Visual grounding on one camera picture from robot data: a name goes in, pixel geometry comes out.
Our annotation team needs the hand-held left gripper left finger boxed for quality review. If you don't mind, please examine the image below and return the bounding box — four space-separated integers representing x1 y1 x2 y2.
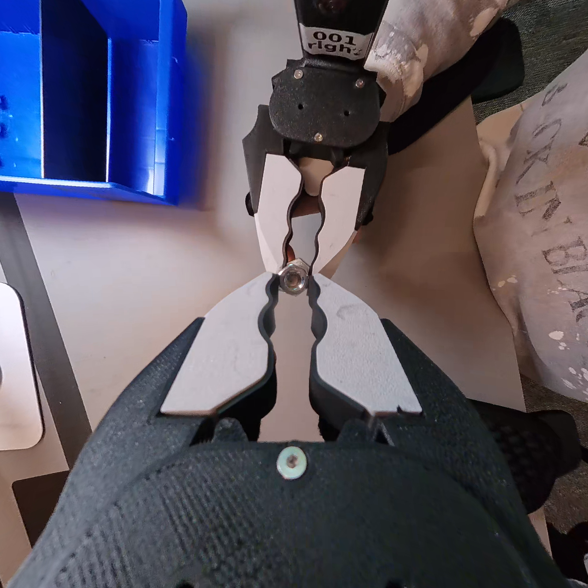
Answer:
158 270 280 421

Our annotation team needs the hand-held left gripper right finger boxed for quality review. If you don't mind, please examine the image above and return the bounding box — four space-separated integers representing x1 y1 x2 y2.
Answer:
307 273 423 421

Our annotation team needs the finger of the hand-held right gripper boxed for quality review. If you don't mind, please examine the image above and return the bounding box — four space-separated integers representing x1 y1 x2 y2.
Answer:
311 167 367 276
254 153 305 273

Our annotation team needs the steel hex nut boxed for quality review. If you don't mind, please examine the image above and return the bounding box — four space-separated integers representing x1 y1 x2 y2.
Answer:
277 270 308 297

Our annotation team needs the blue plastic bin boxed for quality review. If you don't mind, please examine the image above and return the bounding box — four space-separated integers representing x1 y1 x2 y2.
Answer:
0 0 188 206

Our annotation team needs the person's right forearm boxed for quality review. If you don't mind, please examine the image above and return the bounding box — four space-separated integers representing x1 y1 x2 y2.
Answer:
365 0 503 124

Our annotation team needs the person's right hand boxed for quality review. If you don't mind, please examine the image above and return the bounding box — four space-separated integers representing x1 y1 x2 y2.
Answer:
290 158 332 219

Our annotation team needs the wooden document stand white base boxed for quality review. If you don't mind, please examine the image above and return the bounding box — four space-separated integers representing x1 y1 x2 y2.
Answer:
0 282 44 451

